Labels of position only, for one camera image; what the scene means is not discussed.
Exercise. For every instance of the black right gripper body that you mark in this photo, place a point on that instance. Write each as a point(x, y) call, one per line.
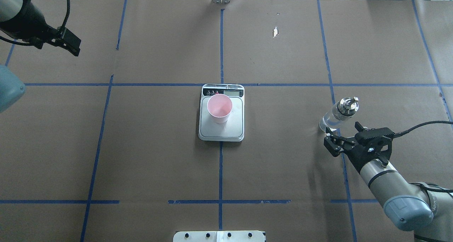
point(355, 156)

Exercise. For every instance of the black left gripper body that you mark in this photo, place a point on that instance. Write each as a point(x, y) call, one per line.
point(31, 27)

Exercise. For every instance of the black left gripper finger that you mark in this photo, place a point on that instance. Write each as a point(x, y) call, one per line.
point(67, 40)

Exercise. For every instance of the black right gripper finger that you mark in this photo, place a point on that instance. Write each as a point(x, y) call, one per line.
point(337, 145)

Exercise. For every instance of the clear glass sauce bottle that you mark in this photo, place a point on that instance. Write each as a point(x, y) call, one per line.
point(341, 111)

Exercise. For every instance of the pink cup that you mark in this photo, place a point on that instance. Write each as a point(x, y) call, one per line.
point(219, 107)

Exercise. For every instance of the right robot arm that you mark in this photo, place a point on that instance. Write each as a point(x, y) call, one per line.
point(422, 208)

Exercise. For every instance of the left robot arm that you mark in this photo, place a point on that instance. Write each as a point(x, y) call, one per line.
point(25, 25)

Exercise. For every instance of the white kitchen scale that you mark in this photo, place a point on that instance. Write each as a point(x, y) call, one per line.
point(233, 130)

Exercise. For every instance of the brown paper table cover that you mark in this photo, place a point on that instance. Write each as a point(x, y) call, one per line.
point(183, 115)

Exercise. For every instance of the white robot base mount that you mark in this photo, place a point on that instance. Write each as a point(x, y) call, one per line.
point(220, 236)

